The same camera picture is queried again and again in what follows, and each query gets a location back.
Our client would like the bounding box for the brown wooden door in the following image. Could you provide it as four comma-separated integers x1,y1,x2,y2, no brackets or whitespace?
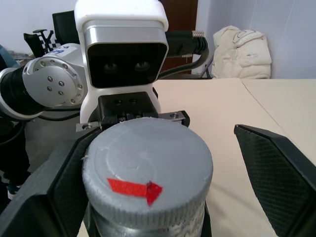
164,0,198,75

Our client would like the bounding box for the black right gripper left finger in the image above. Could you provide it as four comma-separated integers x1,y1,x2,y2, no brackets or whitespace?
0,127,103,237

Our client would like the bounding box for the grey folding chair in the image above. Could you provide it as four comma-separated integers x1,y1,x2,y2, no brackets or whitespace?
196,50,215,80

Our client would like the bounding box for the cream white jacket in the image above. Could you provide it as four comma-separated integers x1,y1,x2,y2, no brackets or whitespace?
212,24,274,80

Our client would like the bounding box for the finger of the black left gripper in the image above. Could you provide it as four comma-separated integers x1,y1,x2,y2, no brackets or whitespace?
83,197,101,237
181,110,214,237

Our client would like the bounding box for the black camera cable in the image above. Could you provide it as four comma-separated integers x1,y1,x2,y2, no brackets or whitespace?
159,30,211,78

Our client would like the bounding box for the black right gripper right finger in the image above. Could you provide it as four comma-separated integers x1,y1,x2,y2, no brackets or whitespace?
234,124,316,237

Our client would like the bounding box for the person in dark clothes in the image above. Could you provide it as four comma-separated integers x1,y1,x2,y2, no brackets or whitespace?
0,44,32,201

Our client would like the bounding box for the black armrest chair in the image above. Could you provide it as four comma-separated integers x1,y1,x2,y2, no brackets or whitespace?
23,29,56,58

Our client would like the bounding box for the grey jar lid red arrow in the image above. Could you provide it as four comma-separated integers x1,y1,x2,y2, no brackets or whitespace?
81,117,214,229

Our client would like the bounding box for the grey jar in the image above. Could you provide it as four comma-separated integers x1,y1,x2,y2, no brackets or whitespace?
90,197,207,237

